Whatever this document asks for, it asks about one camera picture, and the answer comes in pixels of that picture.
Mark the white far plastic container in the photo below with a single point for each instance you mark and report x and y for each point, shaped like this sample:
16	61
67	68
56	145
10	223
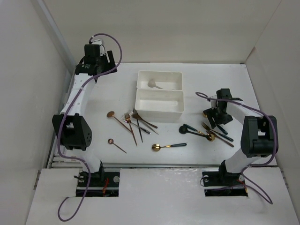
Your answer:
165	80

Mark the gold spoon green handle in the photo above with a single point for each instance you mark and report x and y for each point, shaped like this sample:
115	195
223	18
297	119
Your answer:
214	124
157	147
209	137

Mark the white ceramic spoon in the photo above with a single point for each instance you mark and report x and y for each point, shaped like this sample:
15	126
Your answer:
152	84

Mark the large copper spoon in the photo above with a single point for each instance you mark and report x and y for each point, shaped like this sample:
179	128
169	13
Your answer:
111	114

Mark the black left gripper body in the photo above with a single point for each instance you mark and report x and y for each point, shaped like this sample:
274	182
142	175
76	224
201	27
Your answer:
103	62

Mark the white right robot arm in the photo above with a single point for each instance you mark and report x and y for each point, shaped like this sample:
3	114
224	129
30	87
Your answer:
259	138

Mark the black spoon green handle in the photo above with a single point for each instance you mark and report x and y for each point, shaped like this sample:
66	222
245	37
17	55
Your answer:
184	129

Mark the copper knife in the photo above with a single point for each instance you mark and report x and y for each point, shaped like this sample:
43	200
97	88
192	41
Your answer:
222	139

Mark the black fork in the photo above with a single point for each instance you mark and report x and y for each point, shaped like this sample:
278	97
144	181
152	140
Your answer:
142	125

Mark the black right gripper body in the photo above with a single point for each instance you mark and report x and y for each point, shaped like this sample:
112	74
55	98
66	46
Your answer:
220	117

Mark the white near plastic container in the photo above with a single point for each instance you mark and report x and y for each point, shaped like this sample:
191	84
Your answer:
160	105

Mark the white plastic container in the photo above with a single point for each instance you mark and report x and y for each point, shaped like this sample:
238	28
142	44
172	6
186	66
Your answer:
165	80
160	105

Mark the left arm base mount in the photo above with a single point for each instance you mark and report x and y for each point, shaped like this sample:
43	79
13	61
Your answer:
105	184

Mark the small copper spoon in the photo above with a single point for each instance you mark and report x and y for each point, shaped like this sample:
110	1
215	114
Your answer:
111	142

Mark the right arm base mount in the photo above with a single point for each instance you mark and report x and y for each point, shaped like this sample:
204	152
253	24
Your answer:
217	185

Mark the gold fork green handle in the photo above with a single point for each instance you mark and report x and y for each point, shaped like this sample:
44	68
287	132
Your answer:
220	134

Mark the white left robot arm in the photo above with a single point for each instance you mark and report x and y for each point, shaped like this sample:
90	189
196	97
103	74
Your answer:
72	130

